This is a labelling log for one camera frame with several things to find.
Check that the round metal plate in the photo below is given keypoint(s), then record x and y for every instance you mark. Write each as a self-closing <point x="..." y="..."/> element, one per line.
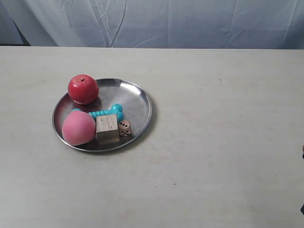
<point x="136" y="104"/>

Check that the small wooden die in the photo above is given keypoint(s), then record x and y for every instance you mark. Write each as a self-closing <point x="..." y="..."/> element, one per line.
<point x="124" y="127"/>

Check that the teal bone toy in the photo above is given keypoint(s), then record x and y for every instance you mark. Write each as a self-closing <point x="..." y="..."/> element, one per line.
<point x="115" y="109"/>

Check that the wooden cube block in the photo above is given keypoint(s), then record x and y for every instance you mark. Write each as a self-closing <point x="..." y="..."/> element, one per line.
<point x="107" y="129"/>

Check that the red toy apple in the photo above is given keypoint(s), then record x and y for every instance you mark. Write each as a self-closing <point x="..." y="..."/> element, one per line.
<point x="83" y="89"/>

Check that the pink toy peach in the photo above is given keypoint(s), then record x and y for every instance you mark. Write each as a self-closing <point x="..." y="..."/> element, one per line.
<point x="78" y="128"/>

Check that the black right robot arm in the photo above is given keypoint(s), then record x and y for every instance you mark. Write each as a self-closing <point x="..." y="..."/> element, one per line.
<point x="302" y="208"/>

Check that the white backdrop cloth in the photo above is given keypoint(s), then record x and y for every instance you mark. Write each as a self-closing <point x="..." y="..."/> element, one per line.
<point x="277" y="24"/>

